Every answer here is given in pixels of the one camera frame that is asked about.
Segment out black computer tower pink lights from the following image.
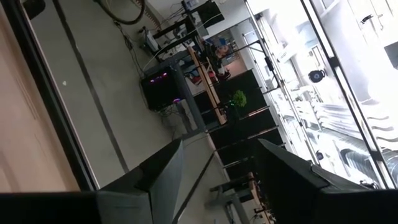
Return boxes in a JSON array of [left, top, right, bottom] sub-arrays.
[[139, 65, 183, 112]]

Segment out wooden workstation table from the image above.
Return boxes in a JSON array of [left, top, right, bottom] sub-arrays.
[[186, 46, 229, 125]]

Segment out black round wall device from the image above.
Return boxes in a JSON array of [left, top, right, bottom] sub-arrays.
[[307, 68, 326, 84]]

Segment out small green potted plant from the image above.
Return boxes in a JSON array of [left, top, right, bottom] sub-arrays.
[[231, 90, 248, 108]]

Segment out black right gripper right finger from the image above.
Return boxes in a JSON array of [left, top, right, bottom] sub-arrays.
[[257, 139, 368, 224]]

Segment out black computer monitor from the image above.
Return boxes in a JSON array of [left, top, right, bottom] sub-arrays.
[[198, 0, 225, 29]]

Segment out person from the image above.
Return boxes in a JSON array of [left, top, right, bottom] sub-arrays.
[[216, 45, 231, 78]]

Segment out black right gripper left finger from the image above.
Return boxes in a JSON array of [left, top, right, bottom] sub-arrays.
[[96, 139, 185, 224]]

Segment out black frame clamp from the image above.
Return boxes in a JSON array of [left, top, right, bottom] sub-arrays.
[[23, 0, 46, 20]]

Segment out black partition panels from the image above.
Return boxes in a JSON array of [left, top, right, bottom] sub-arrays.
[[214, 70, 287, 178]]

